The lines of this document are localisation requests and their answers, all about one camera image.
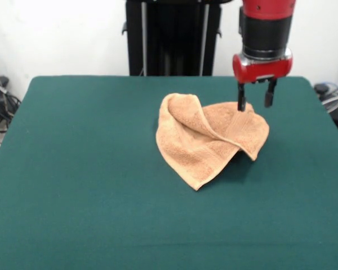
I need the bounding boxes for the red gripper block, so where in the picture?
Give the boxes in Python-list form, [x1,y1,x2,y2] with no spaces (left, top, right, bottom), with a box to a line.
[232,49,294,113]

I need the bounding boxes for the tan terry towel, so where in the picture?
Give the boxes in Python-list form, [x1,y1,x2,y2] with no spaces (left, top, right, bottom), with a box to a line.
[155,93,270,192]

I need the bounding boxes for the dark green table cloth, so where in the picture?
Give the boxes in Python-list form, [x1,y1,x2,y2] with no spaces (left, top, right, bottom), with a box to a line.
[0,75,338,270]

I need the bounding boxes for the grey wire hoop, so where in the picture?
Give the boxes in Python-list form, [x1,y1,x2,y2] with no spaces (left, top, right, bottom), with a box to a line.
[321,94,338,113]

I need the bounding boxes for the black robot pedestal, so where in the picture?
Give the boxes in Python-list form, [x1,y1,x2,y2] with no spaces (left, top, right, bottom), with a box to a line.
[121,0,223,77]

